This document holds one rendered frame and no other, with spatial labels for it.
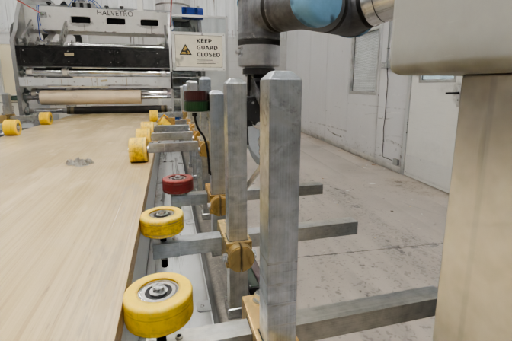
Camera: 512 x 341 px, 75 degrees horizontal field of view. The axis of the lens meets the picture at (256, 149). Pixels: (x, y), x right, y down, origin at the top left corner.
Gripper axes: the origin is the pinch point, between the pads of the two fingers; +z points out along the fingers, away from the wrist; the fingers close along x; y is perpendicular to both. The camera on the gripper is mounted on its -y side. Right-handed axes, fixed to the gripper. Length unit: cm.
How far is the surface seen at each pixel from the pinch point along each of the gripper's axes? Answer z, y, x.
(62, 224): 8.3, -7.0, 38.7
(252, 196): 14.4, 16.1, -2.2
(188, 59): -37, 241, 1
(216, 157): 1.5, 12.0, 8.4
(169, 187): 9.4, 14.3, 20.1
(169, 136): 4, 66, 20
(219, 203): 12.9, 9.1, 8.1
